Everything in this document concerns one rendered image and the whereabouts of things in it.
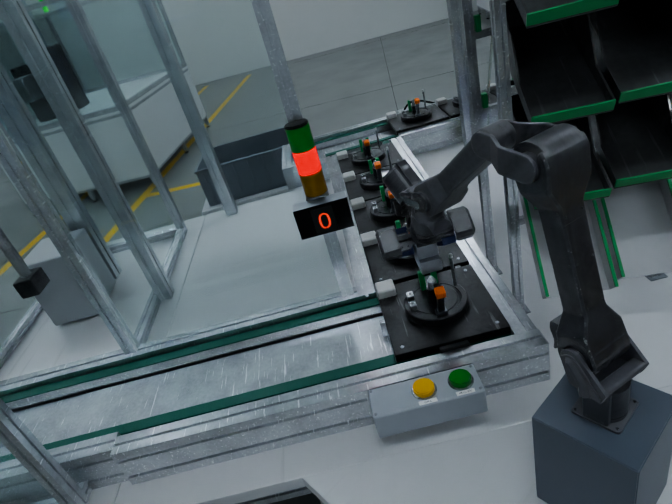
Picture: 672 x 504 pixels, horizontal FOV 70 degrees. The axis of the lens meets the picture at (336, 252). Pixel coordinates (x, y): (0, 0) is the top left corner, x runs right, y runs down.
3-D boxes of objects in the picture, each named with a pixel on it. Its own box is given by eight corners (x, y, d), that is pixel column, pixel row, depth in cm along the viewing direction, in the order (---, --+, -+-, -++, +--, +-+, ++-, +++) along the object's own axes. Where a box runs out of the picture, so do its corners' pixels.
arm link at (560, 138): (587, 118, 53) (542, 123, 59) (539, 142, 51) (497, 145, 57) (635, 357, 63) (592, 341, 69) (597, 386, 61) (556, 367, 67)
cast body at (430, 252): (443, 269, 99) (438, 241, 96) (422, 275, 100) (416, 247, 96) (432, 249, 107) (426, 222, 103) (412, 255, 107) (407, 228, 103)
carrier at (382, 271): (469, 267, 120) (463, 224, 114) (376, 292, 121) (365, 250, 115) (442, 223, 141) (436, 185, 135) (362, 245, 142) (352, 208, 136)
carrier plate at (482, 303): (511, 333, 98) (510, 325, 97) (396, 362, 99) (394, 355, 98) (471, 270, 119) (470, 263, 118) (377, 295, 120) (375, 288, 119)
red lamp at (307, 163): (322, 171, 100) (316, 149, 97) (299, 178, 100) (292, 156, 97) (320, 163, 104) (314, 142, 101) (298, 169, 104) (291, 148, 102)
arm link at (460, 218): (481, 221, 87) (470, 191, 89) (381, 249, 88) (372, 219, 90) (475, 236, 95) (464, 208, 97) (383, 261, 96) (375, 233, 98)
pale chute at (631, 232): (686, 269, 96) (697, 265, 91) (614, 280, 98) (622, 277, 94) (647, 140, 102) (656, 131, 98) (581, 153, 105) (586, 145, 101)
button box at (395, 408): (488, 411, 90) (485, 389, 87) (379, 439, 91) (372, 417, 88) (475, 384, 96) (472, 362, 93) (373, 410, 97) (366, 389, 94)
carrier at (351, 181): (421, 190, 162) (415, 156, 156) (352, 209, 163) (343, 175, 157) (405, 165, 183) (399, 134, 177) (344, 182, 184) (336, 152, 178)
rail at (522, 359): (550, 379, 97) (549, 339, 92) (132, 484, 101) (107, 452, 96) (538, 360, 102) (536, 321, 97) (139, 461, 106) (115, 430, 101)
